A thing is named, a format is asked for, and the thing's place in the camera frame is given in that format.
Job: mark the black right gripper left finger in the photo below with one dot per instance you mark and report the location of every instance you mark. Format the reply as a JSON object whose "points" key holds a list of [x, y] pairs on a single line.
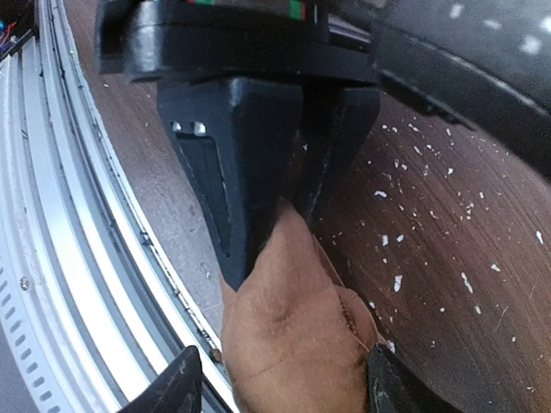
{"points": [[176, 390]]}

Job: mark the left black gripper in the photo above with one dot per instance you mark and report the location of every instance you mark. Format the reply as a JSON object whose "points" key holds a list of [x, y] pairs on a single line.
{"points": [[233, 135]]}

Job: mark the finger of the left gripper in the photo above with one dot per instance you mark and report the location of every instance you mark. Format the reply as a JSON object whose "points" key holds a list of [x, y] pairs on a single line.
{"points": [[335, 123]]}

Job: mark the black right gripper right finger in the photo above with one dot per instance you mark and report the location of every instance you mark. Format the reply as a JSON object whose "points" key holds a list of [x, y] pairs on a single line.
{"points": [[393, 388]]}

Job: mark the brown underwear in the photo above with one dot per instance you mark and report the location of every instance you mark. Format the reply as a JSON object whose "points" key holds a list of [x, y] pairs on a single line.
{"points": [[294, 339]]}

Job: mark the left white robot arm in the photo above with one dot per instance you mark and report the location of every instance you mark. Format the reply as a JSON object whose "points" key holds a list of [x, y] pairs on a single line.
{"points": [[413, 140]]}

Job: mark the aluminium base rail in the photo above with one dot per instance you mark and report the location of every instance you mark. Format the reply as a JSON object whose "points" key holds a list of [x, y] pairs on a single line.
{"points": [[91, 306]]}

